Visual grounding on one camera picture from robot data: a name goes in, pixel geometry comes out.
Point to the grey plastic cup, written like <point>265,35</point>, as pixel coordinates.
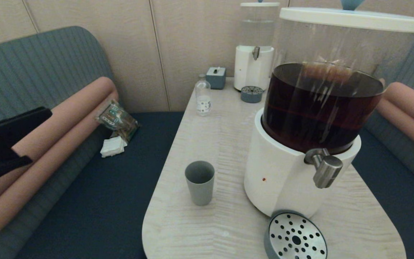
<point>200,187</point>

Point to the large white dispenser lid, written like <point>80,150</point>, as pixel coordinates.
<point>354,19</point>

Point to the small metal dispenser tap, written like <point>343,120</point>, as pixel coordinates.
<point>256,53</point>

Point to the large metal dispenser tap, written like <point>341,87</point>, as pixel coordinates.
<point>327,169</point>

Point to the large dark tea dispenser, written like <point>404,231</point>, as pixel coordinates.
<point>282,172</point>

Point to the green snack packet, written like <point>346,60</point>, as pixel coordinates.
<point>117,118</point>

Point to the white folded napkin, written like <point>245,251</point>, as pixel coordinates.
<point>113,147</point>

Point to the small blue perforated drip tray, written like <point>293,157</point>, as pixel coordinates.
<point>252,95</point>

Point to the clear plastic bottle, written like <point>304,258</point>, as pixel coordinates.
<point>203,100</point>

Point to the small white dispenser lid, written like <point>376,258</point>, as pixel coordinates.
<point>259,4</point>

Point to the teal sofa bench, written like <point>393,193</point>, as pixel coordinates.
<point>401,201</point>
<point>31,64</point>

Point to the blue-grey square box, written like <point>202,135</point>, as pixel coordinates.
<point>216,77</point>

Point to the small clear water dispenser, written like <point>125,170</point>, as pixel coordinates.
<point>252,68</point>

